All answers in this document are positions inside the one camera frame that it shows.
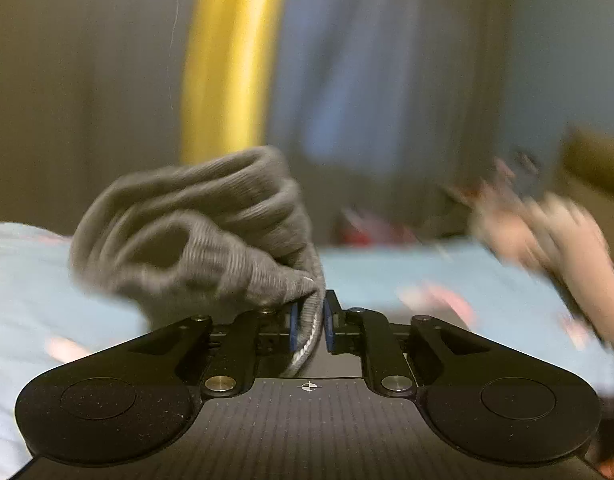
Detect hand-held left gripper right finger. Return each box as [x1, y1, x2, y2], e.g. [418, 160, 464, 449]
[322, 290, 494, 399]

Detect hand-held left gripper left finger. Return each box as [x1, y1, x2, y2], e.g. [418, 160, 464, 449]
[107, 299, 309, 399]

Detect grey pants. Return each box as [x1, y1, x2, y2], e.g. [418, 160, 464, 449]
[70, 146, 329, 379]

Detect person's right forearm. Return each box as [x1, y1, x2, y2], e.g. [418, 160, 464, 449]
[552, 195, 614, 361]

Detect brown cabinet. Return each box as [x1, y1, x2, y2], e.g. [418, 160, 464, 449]
[556, 127, 614, 243]

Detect pink and red bag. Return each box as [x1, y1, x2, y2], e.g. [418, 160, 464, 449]
[337, 209, 420, 247]

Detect pale grey curtain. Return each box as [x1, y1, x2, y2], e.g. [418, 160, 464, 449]
[267, 0, 515, 241]

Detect yellow curtain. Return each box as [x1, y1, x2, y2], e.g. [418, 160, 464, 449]
[179, 0, 292, 167]

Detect light blue bed sheet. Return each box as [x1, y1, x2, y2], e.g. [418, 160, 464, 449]
[0, 222, 614, 480]

